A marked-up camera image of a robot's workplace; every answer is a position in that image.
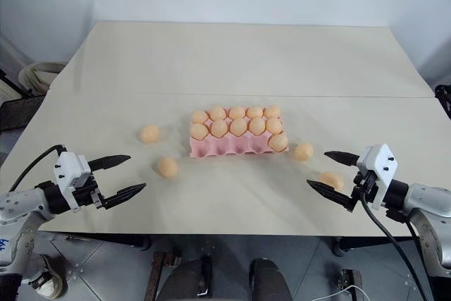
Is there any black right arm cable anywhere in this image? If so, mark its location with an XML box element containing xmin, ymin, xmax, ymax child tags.
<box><xmin>359</xmin><ymin>193</ymin><xmax>435</xmax><ymax>301</ymax></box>

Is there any dark rounded shape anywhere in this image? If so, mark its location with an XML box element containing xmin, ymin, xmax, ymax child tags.
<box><xmin>248</xmin><ymin>257</ymin><xmax>294</xmax><ymax>301</ymax></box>
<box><xmin>162</xmin><ymin>257</ymin><xmax>213</xmax><ymax>301</ymax></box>

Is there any white sneaker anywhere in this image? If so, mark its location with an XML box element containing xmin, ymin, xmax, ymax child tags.
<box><xmin>27</xmin><ymin>254</ymin><xmax>68</xmax><ymax>297</ymax></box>

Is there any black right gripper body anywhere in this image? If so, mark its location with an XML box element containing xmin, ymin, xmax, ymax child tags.
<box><xmin>350</xmin><ymin>170</ymin><xmax>378</xmax><ymax>212</ymax></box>

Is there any black equipment frame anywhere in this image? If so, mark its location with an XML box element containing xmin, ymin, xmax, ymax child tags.
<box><xmin>434</xmin><ymin>83</ymin><xmax>451</xmax><ymax>121</ymax></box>

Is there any beige fabric bag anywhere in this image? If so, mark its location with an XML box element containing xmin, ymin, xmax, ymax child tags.
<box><xmin>18</xmin><ymin>61</ymin><xmax>68</xmax><ymax>98</ymax></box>

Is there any pink egg carton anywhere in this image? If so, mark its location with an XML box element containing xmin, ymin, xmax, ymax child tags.
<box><xmin>187</xmin><ymin>106</ymin><xmax>290</xmax><ymax>159</ymax></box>

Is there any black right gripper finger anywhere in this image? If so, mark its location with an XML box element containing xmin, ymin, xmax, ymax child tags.
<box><xmin>323</xmin><ymin>151</ymin><xmax>361</xmax><ymax>168</ymax></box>
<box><xmin>306</xmin><ymin>178</ymin><xmax>354</xmax><ymax>212</ymax></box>

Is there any rusty metal bracket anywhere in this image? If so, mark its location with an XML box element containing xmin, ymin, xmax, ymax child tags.
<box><xmin>338</xmin><ymin>268</ymin><xmax>364</xmax><ymax>295</ymax></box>
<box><xmin>147</xmin><ymin>250</ymin><xmax>183</xmax><ymax>301</ymax></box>

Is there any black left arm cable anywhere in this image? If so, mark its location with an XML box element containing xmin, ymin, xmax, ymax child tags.
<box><xmin>8</xmin><ymin>144</ymin><xmax>68</xmax><ymax>192</ymax></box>

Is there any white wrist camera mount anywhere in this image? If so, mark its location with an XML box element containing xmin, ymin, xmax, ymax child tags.
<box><xmin>356</xmin><ymin>143</ymin><xmax>400</xmax><ymax>211</ymax></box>
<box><xmin>52</xmin><ymin>152</ymin><xmax>94</xmax><ymax>212</ymax></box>

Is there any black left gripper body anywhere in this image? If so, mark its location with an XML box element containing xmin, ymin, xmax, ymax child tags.
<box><xmin>73</xmin><ymin>171</ymin><xmax>106</xmax><ymax>210</ymax></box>

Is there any black table leg frame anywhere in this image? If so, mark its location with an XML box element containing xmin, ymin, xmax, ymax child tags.
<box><xmin>332</xmin><ymin>236</ymin><xmax>419</xmax><ymax>257</ymax></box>
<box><xmin>63</xmin><ymin>231</ymin><xmax>153</xmax><ymax>251</ymax></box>

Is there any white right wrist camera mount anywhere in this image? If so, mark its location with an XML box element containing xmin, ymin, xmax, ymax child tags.
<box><xmin>356</xmin><ymin>143</ymin><xmax>400</xmax><ymax>211</ymax></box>

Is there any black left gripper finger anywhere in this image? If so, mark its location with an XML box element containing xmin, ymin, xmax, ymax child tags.
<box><xmin>87</xmin><ymin>154</ymin><xmax>132</xmax><ymax>173</ymax></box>
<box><xmin>101</xmin><ymin>183</ymin><xmax>147</xmax><ymax>209</ymax></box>

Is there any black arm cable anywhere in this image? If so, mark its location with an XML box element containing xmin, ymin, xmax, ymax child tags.
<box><xmin>359</xmin><ymin>193</ymin><xmax>435</xmax><ymax>301</ymax></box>
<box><xmin>8</xmin><ymin>144</ymin><xmax>68</xmax><ymax>192</ymax></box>

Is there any thin white cable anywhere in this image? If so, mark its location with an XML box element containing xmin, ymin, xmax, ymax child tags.
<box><xmin>318</xmin><ymin>284</ymin><xmax>370</xmax><ymax>301</ymax></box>

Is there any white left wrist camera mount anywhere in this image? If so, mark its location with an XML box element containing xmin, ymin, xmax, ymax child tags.
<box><xmin>52</xmin><ymin>152</ymin><xmax>94</xmax><ymax>212</ymax></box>

